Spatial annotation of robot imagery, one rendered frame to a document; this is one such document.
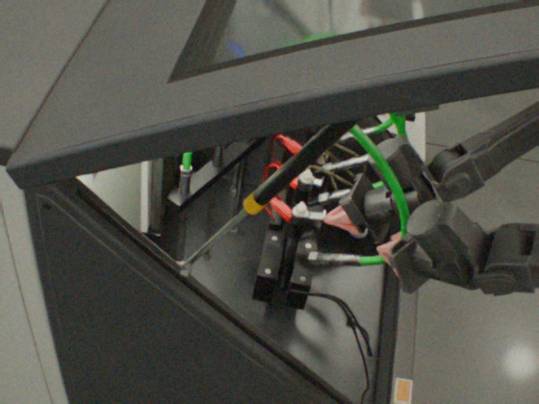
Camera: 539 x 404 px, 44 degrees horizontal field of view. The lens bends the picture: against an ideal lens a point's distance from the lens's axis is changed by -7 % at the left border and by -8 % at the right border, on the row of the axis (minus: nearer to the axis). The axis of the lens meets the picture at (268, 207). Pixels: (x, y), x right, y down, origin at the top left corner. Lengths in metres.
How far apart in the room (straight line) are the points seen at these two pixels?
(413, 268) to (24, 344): 0.59
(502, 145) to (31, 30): 0.70
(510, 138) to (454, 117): 2.28
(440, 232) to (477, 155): 0.26
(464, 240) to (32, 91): 0.54
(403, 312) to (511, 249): 0.51
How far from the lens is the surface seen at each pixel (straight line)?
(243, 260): 1.50
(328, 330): 1.43
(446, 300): 2.64
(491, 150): 1.10
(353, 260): 1.11
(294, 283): 1.30
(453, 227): 0.86
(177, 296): 0.86
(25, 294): 0.98
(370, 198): 1.15
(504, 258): 0.86
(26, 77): 0.85
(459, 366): 2.51
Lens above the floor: 2.02
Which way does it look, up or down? 48 degrees down
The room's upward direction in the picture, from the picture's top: 12 degrees clockwise
